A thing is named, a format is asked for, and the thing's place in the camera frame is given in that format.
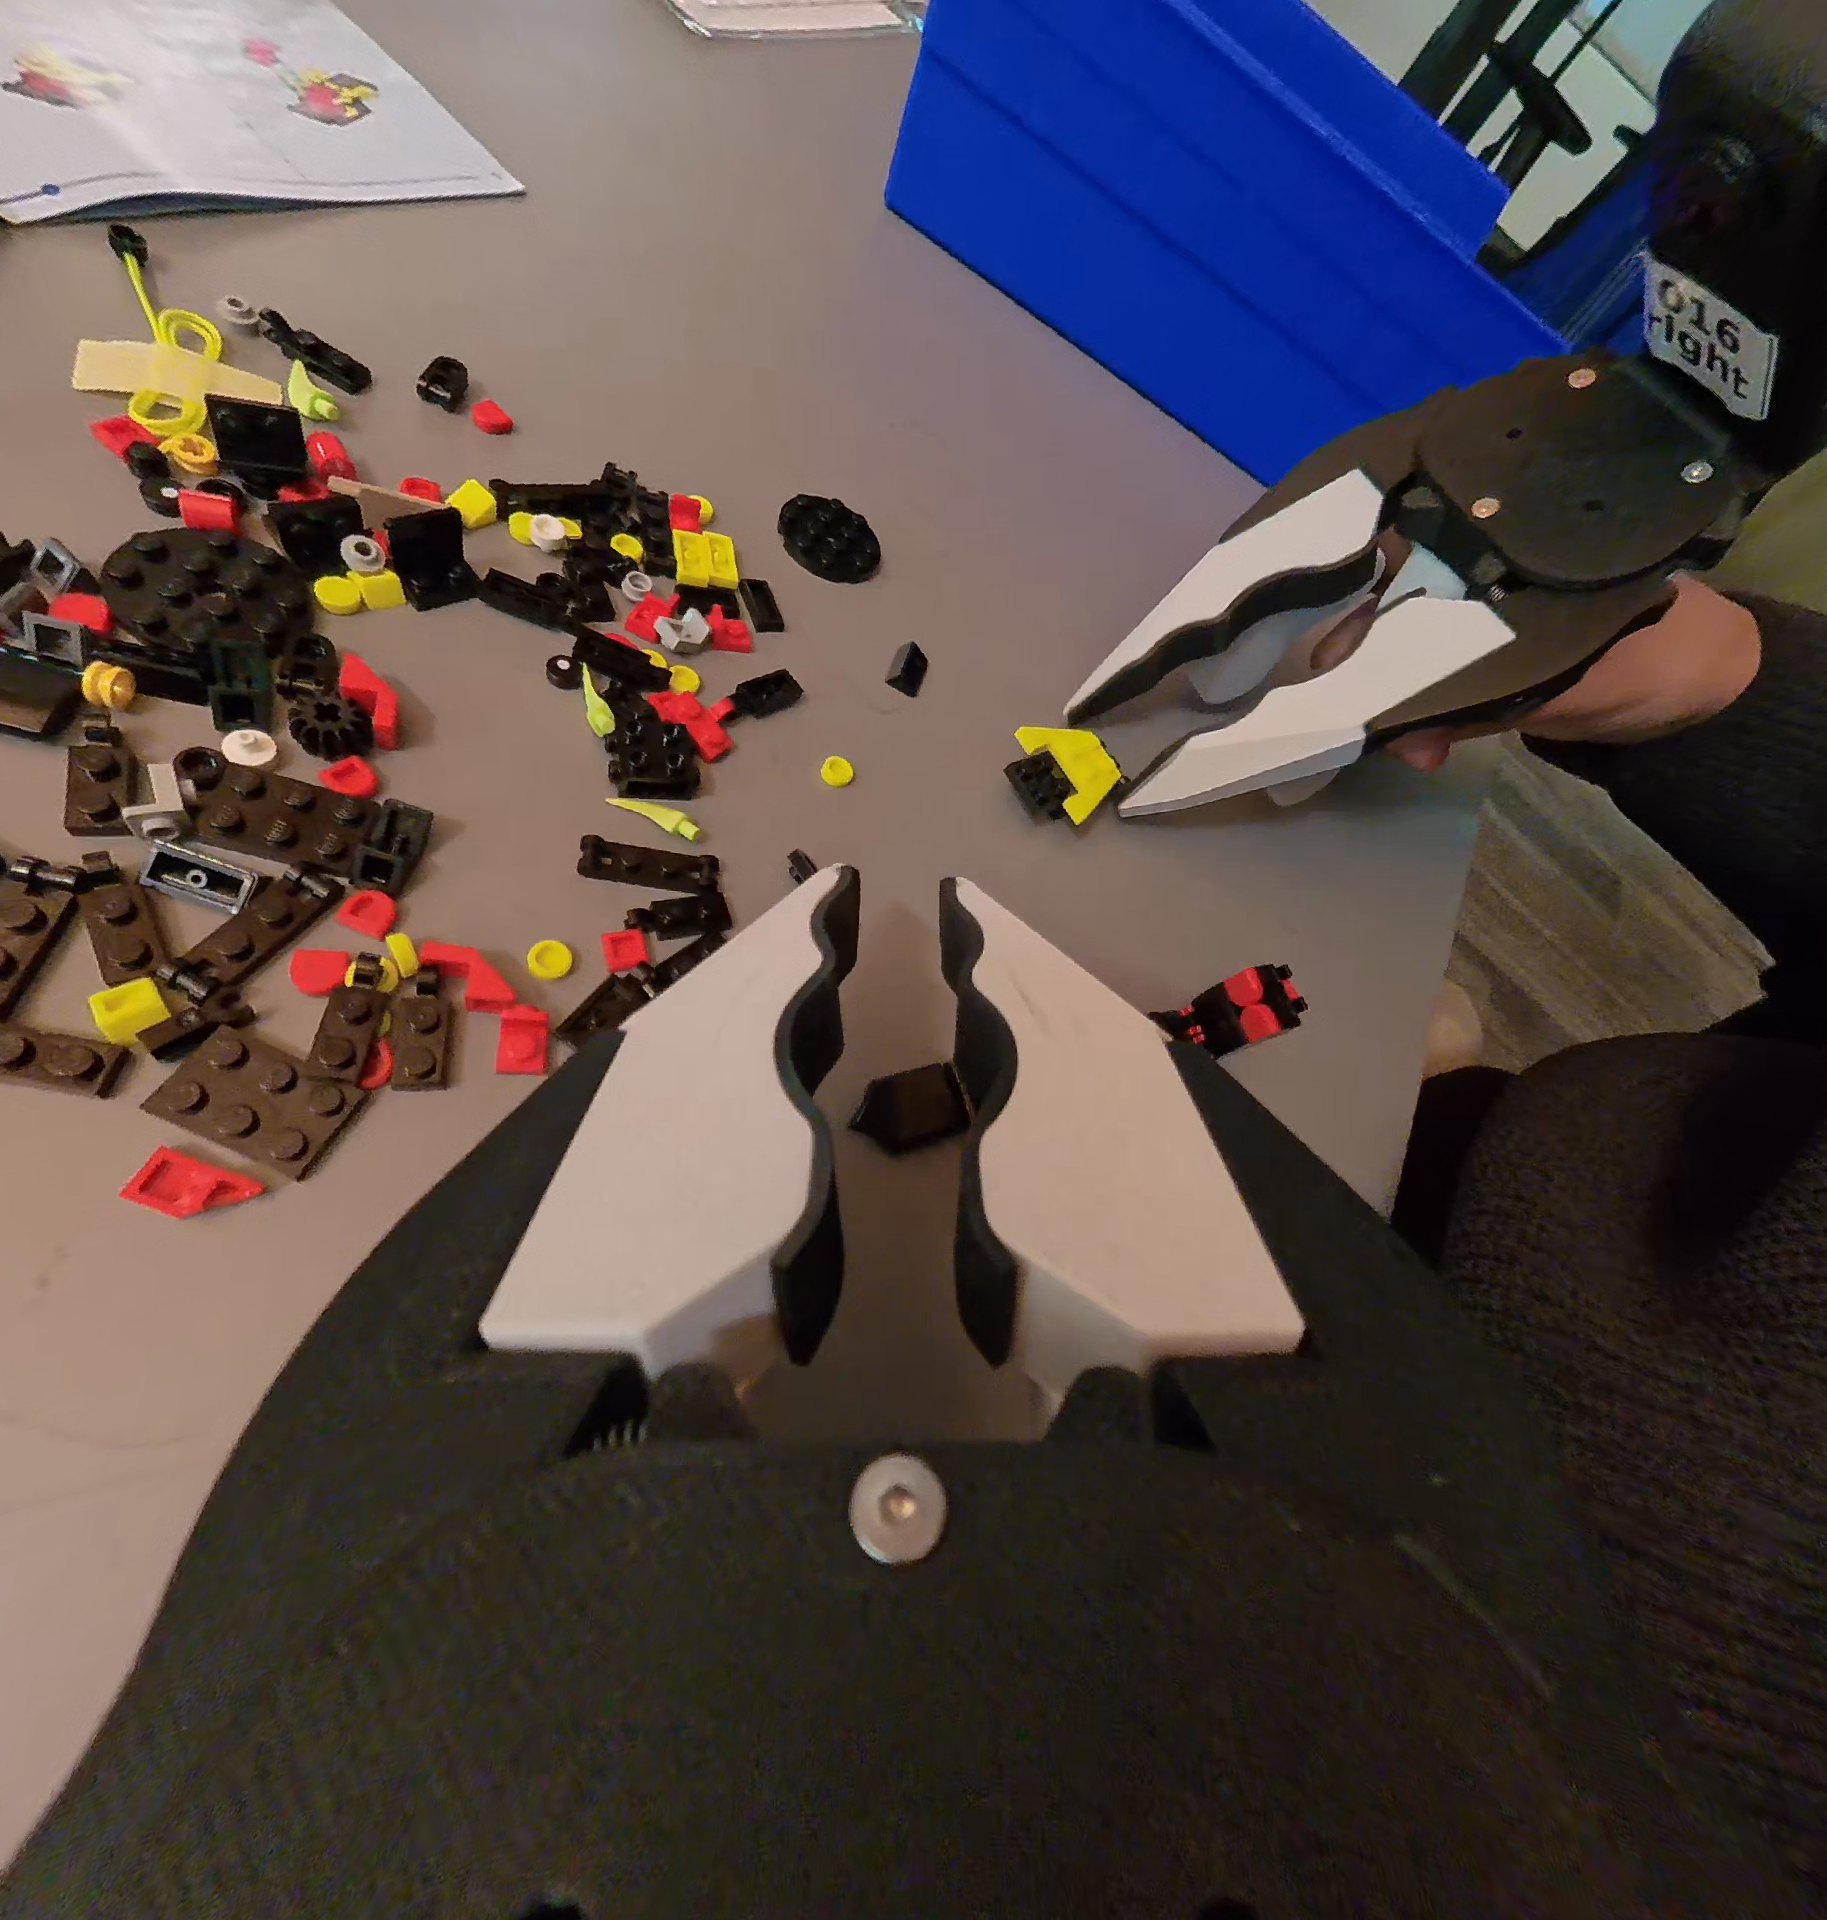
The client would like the person's right hand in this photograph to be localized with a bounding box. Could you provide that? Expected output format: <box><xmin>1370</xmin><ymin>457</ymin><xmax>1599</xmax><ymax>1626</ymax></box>
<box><xmin>1386</xmin><ymin>577</ymin><xmax>1764</xmax><ymax>773</ymax></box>

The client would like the dark round studded lego plate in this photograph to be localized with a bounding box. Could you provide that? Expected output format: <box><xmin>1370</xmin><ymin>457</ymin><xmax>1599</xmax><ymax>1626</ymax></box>
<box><xmin>775</xmin><ymin>493</ymin><xmax>883</xmax><ymax>584</ymax></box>

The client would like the blue plastic bin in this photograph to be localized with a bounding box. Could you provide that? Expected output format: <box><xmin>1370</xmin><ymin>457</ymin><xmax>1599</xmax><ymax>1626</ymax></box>
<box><xmin>883</xmin><ymin>0</ymin><xmax>1648</xmax><ymax>489</ymax></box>

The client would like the yellow black wedge lego assembly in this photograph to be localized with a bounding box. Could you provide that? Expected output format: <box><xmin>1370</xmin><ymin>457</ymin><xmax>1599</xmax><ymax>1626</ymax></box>
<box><xmin>1003</xmin><ymin>725</ymin><xmax>1124</xmax><ymax>827</ymax></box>

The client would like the pile of lego pieces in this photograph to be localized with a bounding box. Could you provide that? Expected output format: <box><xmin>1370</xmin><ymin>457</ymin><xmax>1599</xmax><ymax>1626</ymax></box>
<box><xmin>0</xmin><ymin>292</ymin><xmax>807</xmax><ymax>1218</ymax></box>

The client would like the black red yellow lego assembly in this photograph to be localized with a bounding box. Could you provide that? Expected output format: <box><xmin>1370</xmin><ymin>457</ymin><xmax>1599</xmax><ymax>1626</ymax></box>
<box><xmin>1148</xmin><ymin>961</ymin><xmax>1309</xmax><ymax>1059</ymax></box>

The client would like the neon yellow lego string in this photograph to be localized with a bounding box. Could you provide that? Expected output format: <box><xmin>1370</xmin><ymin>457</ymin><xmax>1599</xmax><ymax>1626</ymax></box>
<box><xmin>104</xmin><ymin>223</ymin><xmax>227</xmax><ymax>436</ymax></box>

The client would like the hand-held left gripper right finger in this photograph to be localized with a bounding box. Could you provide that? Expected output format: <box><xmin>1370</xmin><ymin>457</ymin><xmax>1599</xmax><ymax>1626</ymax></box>
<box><xmin>935</xmin><ymin>875</ymin><xmax>1309</xmax><ymax>1390</ymax></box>

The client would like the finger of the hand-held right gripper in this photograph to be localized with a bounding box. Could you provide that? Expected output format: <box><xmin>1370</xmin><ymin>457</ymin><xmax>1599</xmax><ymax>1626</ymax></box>
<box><xmin>1118</xmin><ymin>590</ymin><xmax>1518</xmax><ymax>821</ymax></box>
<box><xmin>1062</xmin><ymin>466</ymin><xmax>1390</xmax><ymax>729</ymax></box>

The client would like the pale yellow plastic strip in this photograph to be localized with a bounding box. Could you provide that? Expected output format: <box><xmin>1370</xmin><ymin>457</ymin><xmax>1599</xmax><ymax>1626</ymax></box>
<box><xmin>71</xmin><ymin>336</ymin><xmax>284</xmax><ymax>410</ymax></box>

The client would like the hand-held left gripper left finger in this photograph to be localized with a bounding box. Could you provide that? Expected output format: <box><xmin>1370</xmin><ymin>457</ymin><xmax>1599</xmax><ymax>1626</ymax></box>
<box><xmin>477</xmin><ymin>864</ymin><xmax>863</xmax><ymax>1373</ymax></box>

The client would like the lego instruction booklet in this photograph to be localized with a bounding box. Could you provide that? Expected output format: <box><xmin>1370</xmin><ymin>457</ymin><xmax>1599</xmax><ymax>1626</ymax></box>
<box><xmin>0</xmin><ymin>0</ymin><xmax>529</xmax><ymax>227</ymax></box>

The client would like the person's right forearm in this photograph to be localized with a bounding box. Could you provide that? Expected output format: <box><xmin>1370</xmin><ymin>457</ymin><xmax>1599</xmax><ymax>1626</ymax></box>
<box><xmin>1527</xmin><ymin>587</ymin><xmax>1827</xmax><ymax>1051</ymax></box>

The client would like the black sloped lego brick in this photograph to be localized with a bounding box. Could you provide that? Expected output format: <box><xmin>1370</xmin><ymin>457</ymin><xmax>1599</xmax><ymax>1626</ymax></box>
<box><xmin>848</xmin><ymin>1063</ymin><xmax>975</xmax><ymax>1157</ymax></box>

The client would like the clear plastic container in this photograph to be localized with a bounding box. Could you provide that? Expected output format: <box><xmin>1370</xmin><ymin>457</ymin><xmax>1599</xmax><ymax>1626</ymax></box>
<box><xmin>657</xmin><ymin>0</ymin><xmax>929</xmax><ymax>40</ymax></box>

